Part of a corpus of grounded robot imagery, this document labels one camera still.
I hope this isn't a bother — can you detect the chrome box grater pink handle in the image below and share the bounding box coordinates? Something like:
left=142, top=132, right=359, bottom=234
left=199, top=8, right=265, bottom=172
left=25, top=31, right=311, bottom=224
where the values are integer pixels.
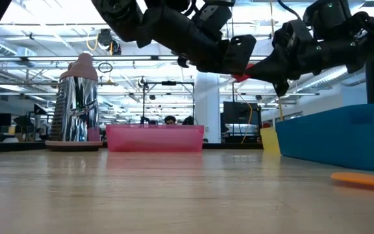
left=45, top=52, right=104, bottom=153

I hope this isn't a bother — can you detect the white building column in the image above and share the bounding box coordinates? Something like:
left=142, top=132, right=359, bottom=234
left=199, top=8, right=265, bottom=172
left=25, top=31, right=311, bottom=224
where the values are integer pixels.
left=194, top=71, right=221, bottom=144

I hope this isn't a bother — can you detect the black ceiling cable reel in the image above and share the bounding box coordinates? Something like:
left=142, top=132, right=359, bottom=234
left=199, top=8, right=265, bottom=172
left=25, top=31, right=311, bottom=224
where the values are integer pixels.
left=96, top=28, right=123, bottom=57

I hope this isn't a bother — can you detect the yellow plastic bin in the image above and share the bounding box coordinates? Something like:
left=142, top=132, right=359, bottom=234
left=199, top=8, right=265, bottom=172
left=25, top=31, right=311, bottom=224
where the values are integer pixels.
left=260, top=127, right=282, bottom=155

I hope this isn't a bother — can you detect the black frame robot station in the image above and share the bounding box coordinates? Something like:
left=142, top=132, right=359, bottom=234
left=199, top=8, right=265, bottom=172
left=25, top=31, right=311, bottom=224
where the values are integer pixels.
left=142, top=81, right=195, bottom=126

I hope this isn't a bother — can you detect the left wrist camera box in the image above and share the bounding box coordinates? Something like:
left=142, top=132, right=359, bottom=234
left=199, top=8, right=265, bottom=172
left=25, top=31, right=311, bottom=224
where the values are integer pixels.
left=192, top=0, right=234, bottom=33

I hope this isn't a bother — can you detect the red spatula clear handle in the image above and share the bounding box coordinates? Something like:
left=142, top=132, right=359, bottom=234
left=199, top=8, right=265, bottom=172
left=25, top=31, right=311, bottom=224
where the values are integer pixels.
left=231, top=62, right=255, bottom=83

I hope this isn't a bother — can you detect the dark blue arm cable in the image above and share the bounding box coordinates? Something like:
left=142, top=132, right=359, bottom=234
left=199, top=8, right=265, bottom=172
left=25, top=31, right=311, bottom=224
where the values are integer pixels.
left=277, top=0, right=301, bottom=21

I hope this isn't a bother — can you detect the blue plastic bin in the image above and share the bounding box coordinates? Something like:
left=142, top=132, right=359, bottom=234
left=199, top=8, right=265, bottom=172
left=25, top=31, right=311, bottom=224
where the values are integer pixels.
left=275, top=103, right=374, bottom=172

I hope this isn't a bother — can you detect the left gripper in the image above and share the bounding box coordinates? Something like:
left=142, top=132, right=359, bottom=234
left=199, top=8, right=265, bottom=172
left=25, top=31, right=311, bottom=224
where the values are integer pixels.
left=160, top=18, right=258, bottom=75

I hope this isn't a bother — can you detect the orange spatula clear handle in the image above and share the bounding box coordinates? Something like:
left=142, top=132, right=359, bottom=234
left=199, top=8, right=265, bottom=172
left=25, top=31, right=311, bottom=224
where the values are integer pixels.
left=330, top=172, right=374, bottom=194

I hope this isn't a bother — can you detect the black equipment cabinet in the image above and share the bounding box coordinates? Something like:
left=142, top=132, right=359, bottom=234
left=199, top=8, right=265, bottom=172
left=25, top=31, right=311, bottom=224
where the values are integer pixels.
left=222, top=101, right=262, bottom=144

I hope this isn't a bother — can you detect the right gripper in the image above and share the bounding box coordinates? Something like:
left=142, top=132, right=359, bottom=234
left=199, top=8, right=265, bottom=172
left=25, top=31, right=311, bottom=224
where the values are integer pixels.
left=245, top=18, right=324, bottom=98

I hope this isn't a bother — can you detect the pink plastic bin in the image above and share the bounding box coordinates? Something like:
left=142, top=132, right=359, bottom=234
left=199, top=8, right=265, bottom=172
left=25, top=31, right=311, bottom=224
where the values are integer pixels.
left=105, top=123, right=205, bottom=153

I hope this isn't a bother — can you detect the hanging black cable ring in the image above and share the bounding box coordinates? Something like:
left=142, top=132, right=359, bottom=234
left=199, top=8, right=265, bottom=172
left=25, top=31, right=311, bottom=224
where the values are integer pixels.
left=97, top=62, right=114, bottom=74

